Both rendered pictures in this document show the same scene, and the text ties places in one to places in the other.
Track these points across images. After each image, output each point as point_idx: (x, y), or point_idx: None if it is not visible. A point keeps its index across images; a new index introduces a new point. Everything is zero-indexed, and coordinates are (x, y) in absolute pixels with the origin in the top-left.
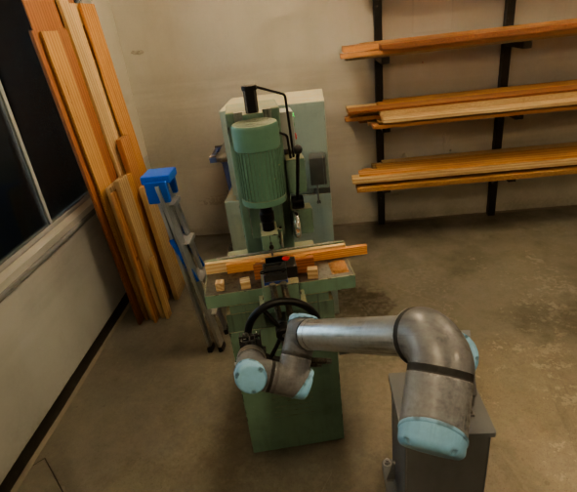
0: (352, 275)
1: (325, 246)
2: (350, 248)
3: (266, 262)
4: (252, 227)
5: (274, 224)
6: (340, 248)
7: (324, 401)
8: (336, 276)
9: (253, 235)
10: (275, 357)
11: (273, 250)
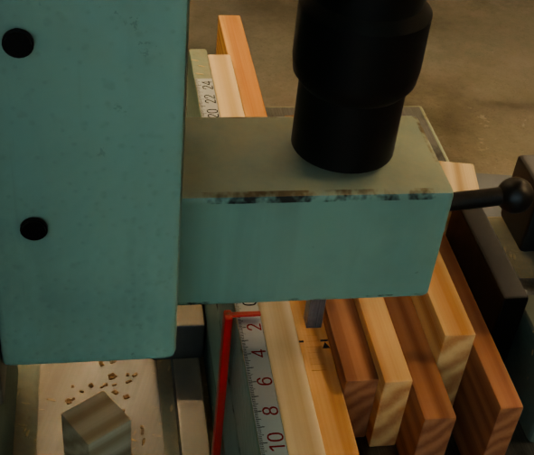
0: (425, 114)
1: (235, 108)
2: (250, 57)
3: (523, 310)
4: (177, 275)
5: (228, 121)
6: (247, 79)
7: None
8: (441, 153)
9: (173, 337)
10: None
11: (247, 306)
